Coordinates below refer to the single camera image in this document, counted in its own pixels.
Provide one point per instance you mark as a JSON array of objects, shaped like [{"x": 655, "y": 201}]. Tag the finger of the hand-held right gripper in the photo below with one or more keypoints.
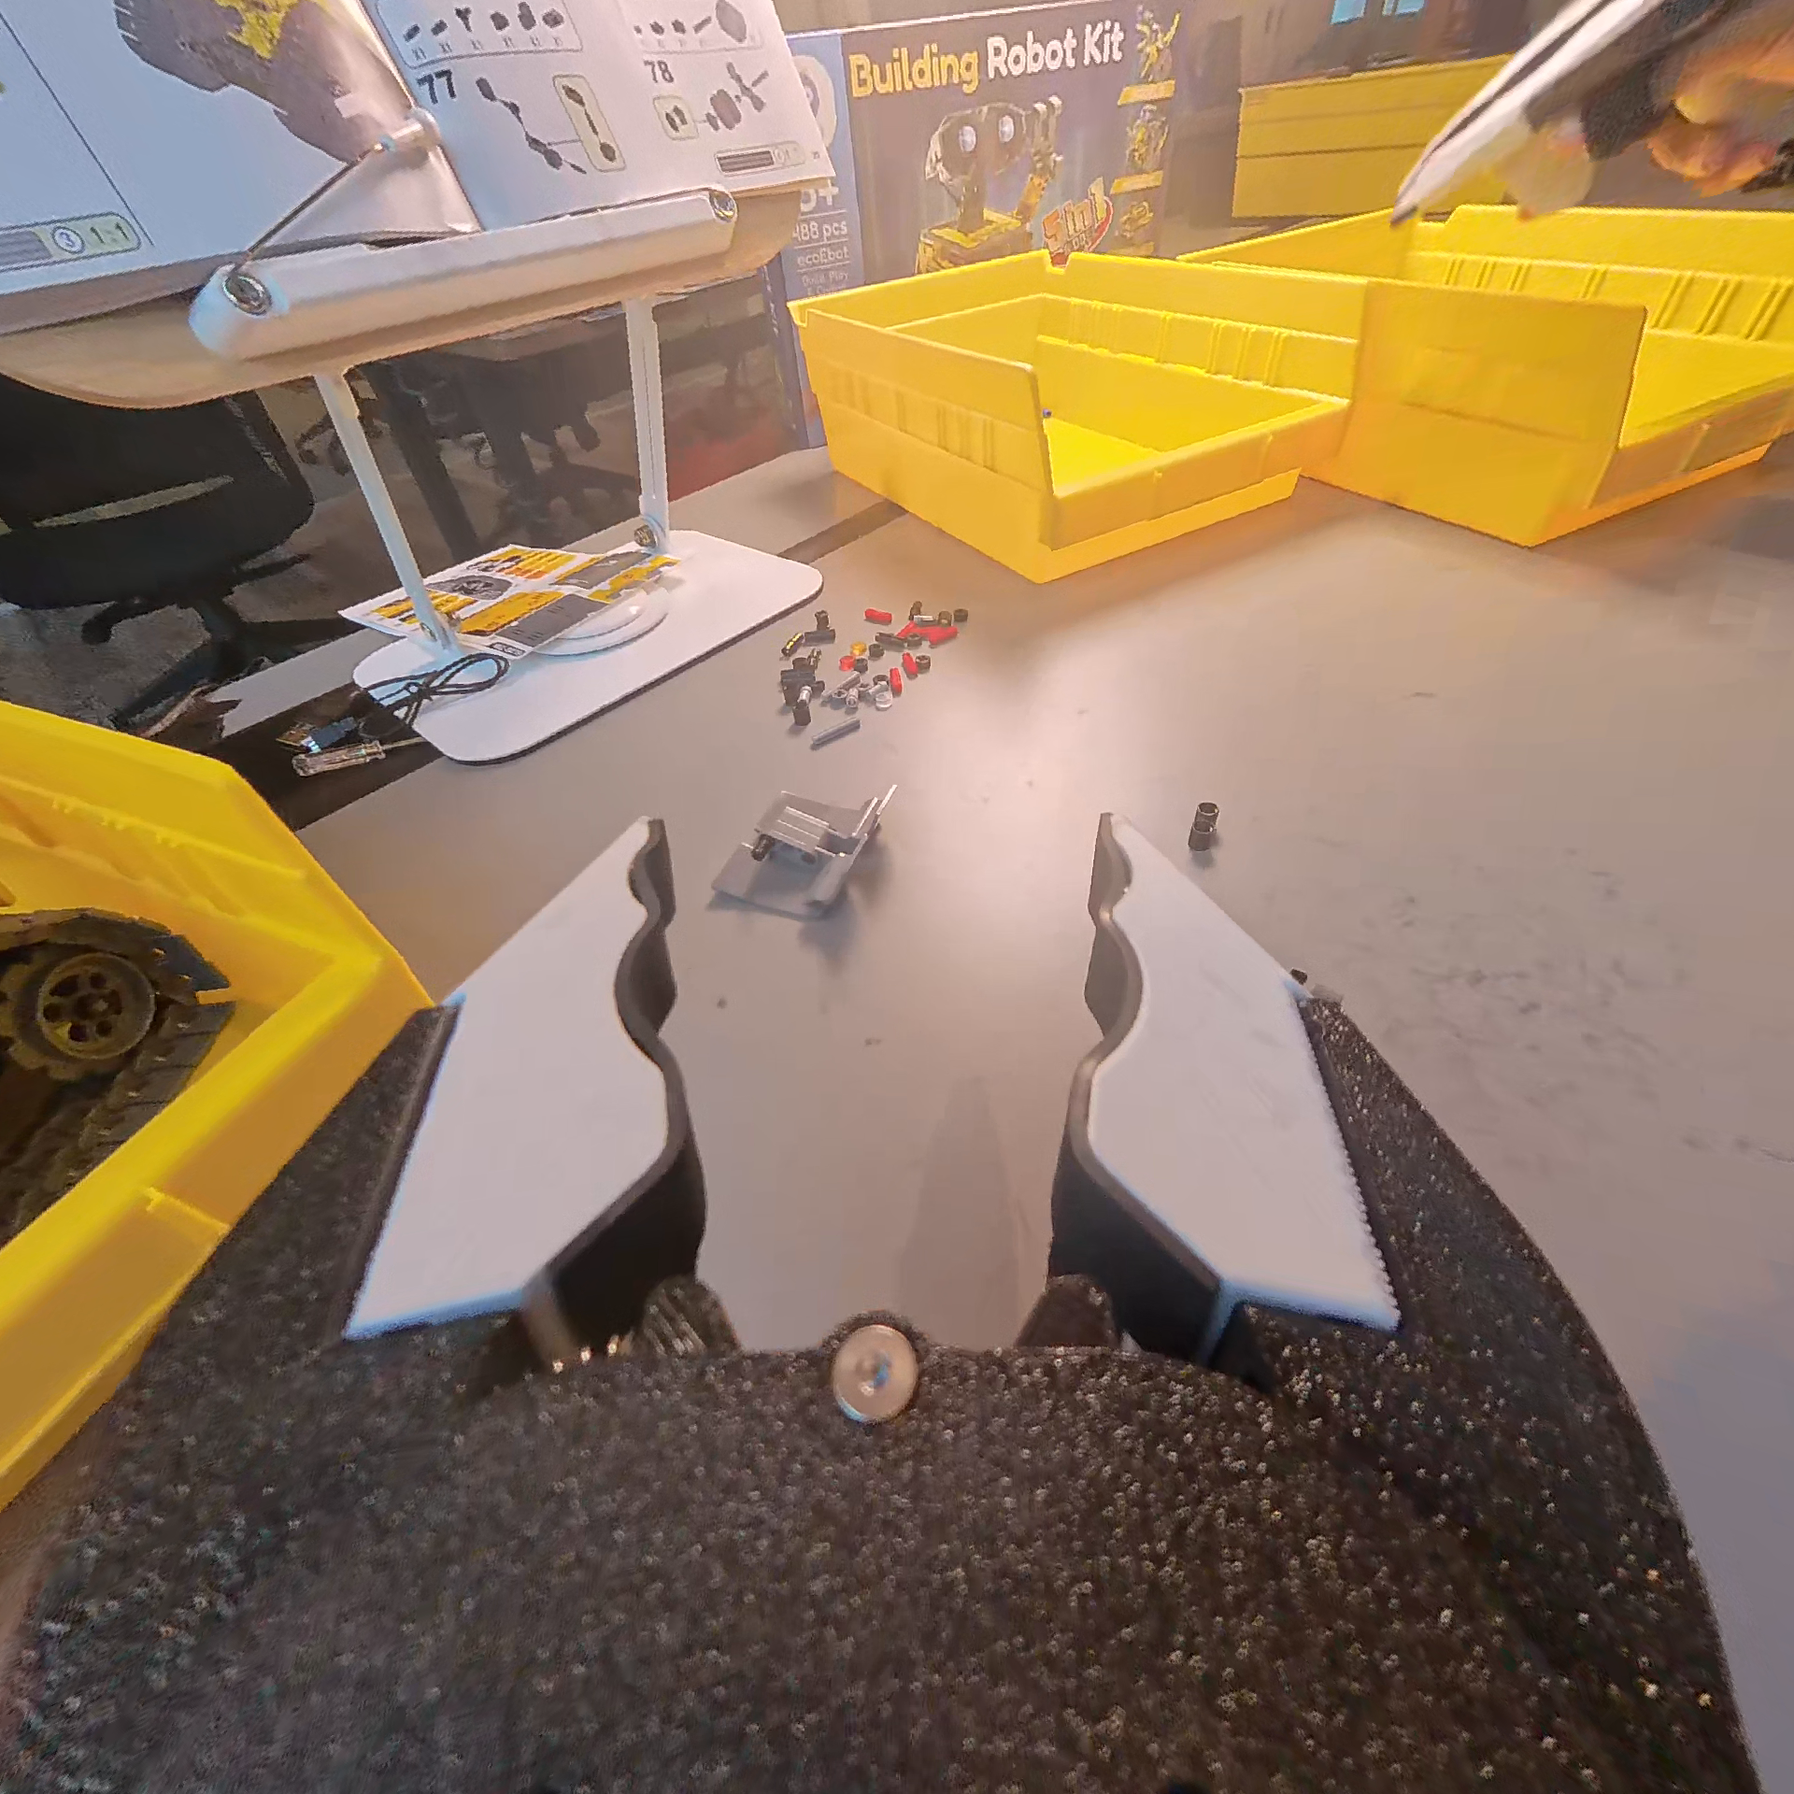
[
  {"x": 1557, "y": 96},
  {"x": 1543, "y": 70}
]

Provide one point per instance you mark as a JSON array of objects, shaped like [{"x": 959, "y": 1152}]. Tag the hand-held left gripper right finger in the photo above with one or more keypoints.
[{"x": 1234, "y": 1137}]

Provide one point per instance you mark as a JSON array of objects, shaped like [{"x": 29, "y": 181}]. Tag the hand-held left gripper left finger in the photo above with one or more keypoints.
[{"x": 534, "y": 1121}]

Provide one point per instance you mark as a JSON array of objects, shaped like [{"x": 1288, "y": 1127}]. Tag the yellow plastic bin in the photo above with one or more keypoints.
[
  {"x": 925, "y": 421},
  {"x": 1514, "y": 379},
  {"x": 170, "y": 841}
]

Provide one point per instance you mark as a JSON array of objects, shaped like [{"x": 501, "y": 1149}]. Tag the black toy bush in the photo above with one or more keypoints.
[{"x": 1202, "y": 827}]

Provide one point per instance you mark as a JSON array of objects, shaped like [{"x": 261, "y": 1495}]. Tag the silver toy scoop part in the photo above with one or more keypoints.
[{"x": 800, "y": 855}]

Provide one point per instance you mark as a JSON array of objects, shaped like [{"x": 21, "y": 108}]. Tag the pile of small toy parts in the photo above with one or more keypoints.
[{"x": 869, "y": 667}]

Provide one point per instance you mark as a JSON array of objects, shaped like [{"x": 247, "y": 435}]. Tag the grey desk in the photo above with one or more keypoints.
[{"x": 1472, "y": 911}]

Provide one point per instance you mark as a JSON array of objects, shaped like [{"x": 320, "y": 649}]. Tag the person's right hand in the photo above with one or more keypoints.
[{"x": 1732, "y": 98}]

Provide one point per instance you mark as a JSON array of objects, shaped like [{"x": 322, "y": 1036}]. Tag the stacked yellow bins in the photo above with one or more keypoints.
[{"x": 1347, "y": 141}]

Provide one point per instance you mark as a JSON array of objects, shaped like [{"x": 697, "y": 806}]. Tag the white folding stand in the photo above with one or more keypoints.
[{"x": 632, "y": 617}]

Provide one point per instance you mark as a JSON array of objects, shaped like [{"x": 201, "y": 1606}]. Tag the yellow grey sticker sheet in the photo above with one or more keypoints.
[{"x": 534, "y": 595}]

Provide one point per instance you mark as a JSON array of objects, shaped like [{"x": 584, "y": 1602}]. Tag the yellow picture toy box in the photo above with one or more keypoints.
[{"x": 1010, "y": 141}]

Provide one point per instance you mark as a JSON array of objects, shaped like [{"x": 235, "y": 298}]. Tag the black office chair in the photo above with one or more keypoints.
[
  {"x": 548, "y": 435},
  {"x": 126, "y": 518}
]

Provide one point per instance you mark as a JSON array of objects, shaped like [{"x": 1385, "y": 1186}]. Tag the dark office table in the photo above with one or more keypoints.
[{"x": 421, "y": 421}]

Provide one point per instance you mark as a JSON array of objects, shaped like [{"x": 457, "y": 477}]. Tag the open instruction booklet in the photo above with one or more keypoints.
[{"x": 211, "y": 112}]

